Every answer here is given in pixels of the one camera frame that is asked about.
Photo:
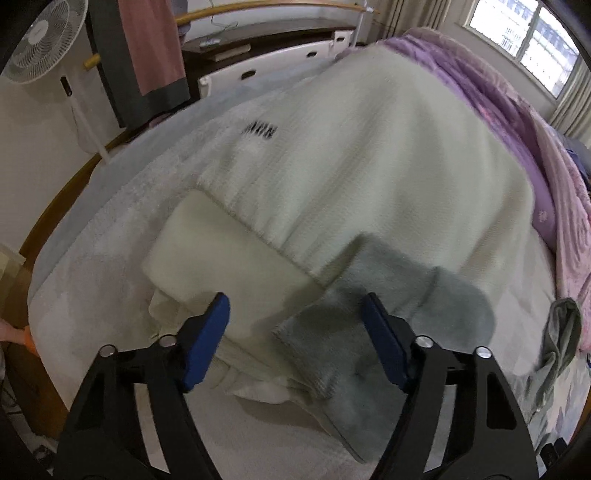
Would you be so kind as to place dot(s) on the left grey curtain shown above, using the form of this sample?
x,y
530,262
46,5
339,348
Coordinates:
x,y
398,16

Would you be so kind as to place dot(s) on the floral bed sheet mattress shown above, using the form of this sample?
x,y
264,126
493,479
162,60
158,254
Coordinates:
x,y
89,289

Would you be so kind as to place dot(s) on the white dark-top tv cabinet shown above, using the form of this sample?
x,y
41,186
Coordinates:
x,y
221,61

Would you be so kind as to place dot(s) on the white standing fan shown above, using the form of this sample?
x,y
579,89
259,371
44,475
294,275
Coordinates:
x,y
50,85

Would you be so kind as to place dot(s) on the pink grey hanging towel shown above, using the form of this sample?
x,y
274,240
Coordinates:
x,y
141,64

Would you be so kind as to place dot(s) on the grey curtain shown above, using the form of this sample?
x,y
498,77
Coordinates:
x,y
572,115
398,16

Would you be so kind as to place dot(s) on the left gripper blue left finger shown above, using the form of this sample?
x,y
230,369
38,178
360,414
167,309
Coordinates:
x,y
201,336

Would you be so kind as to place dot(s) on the purple floral quilt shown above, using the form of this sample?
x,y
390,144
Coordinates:
x,y
561,214

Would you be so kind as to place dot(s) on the right grey curtain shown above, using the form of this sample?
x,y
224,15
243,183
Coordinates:
x,y
572,115

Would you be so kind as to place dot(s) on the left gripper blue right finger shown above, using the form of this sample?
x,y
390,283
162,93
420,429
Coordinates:
x,y
389,344

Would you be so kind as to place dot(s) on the white folded sweater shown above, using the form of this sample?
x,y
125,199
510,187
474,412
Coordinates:
x,y
375,144

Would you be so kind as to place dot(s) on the grey zip hoodie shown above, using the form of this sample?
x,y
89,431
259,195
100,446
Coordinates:
x,y
352,347

